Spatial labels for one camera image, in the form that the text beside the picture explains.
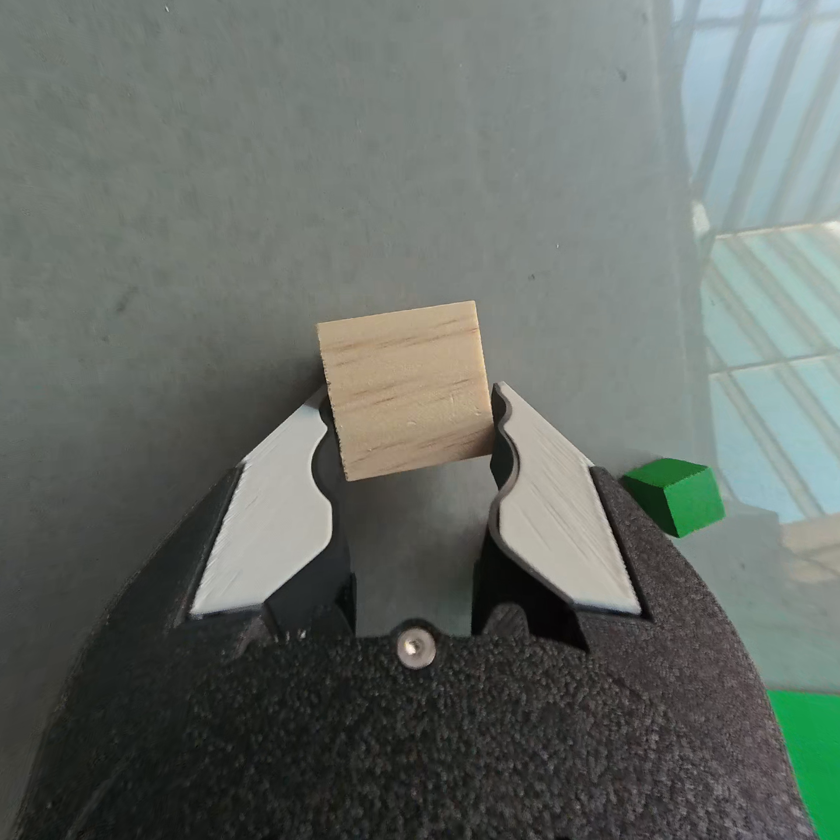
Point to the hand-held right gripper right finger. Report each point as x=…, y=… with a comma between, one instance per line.
x=564, y=531

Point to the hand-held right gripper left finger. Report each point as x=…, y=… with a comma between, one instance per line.
x=269, y=531

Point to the small dark green wooden cube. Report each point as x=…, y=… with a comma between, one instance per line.
x=682, y=502

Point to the large plain wooden cube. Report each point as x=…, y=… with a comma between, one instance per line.
x=407, y=387

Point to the green plastic bin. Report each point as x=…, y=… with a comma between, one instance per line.
x=810, y=754

